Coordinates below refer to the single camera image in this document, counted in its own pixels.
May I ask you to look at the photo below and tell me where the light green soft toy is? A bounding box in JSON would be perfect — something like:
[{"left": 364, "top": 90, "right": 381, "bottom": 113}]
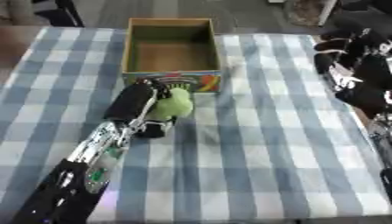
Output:
[{"left": 147, "top": 87, "right": 196, "bottom": 123}]

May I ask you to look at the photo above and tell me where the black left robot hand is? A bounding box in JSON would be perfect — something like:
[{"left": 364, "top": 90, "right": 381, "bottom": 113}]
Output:
[{"left": 102, "top": 78, "right": 179, "bottom": 139}]

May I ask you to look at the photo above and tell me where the black chair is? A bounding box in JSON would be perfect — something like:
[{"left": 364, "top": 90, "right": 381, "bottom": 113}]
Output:
[{"left": 31, "top": 0, "right": 86, "bottom": 28}]

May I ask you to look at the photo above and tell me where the tan cardboard box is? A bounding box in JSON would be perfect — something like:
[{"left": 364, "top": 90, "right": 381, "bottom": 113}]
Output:
[{"left": 121, "top": 17, "right": 224, "bottom": 93}]

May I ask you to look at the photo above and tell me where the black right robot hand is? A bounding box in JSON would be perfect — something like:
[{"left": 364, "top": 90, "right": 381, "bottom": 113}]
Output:
[{"left": 311, "top": 27, "right": 392, "bottom": 117}]

